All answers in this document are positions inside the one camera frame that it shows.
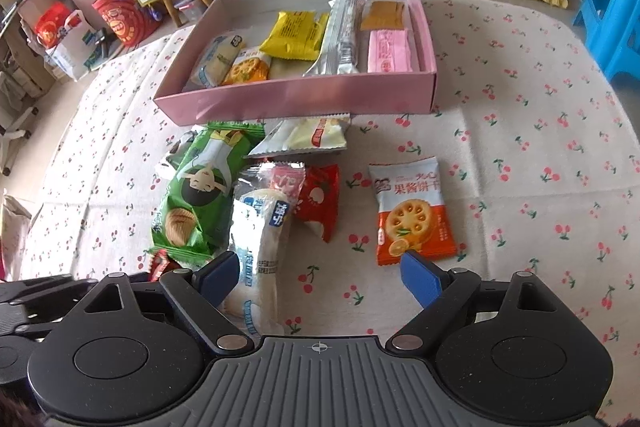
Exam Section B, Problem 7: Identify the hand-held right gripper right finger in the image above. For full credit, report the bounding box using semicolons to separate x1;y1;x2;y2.
387;249;558;352

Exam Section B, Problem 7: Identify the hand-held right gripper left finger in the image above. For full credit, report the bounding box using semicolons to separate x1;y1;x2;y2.
82;251;256;353

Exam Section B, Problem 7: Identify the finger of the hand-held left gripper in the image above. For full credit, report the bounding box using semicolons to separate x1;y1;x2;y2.
0;274;99;307

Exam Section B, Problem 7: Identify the white blue bread packet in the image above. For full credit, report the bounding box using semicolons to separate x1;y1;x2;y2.
221;163;307;338
191;32;247;88

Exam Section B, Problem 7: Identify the red snack packet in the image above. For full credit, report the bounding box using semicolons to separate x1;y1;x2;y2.
291;164;341;244
149;248;182;284

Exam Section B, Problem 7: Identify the clear-edged snack packet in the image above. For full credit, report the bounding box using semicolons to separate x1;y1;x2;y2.
368;156;457;267

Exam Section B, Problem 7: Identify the green chips packet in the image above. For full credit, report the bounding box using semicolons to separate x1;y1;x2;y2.
151;121;267;271

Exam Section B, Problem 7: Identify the white silver snack packet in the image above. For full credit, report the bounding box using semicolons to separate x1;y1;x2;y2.
247;113;352;158

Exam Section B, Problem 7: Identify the pink cardboard box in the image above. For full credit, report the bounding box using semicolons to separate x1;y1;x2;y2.
152;0;440;128

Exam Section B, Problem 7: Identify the yellow orange biscuit packet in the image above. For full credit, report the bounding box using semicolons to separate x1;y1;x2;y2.
220;46;273;86

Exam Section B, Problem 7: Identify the pink wafer packet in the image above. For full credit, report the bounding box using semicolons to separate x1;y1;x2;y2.
367;29;417;74

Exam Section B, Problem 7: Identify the long silver snack packet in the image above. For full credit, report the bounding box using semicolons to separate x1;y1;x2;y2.
301;0;369;78

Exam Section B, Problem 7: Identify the yellow snack packet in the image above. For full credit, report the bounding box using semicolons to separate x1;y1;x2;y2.
259;10;330;60

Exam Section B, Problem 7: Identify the brown snack packet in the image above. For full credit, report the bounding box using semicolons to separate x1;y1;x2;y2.
360;0;408;32

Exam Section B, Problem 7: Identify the floral fabric cushion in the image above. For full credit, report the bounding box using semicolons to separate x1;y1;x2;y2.
0;191;33;280

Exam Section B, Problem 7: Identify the white chair base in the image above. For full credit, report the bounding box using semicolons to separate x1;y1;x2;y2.
0;107;38;175

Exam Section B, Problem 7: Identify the cherry print tablecloth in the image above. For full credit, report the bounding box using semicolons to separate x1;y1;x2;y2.
15;0;640;427

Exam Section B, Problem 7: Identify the white red shopping bag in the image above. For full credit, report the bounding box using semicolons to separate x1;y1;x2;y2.
34;2;98;82

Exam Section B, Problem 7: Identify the clear storage box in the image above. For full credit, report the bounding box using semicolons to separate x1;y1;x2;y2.
175;0;211;25

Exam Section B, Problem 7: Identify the blue plastic stool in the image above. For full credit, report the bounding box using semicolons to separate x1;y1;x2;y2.
571;0;640;82

